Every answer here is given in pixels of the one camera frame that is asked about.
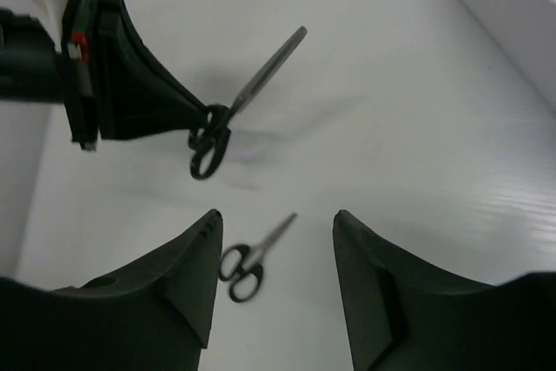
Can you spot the large black scissors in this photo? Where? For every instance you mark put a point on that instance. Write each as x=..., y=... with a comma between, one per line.
x=209, y=143

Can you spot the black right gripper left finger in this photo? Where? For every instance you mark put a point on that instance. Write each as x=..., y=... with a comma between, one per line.
x=154, y=313

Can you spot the white organizer box left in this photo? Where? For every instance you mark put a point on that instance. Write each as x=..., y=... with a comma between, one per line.
x=525, y=31

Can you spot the small black scissors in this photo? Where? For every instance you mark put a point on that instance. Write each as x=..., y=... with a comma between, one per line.
x=250, y=262

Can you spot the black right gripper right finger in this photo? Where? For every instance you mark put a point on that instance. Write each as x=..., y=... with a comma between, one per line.
x=403, y=313

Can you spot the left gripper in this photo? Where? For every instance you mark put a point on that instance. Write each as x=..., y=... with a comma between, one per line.
x=137, y=96

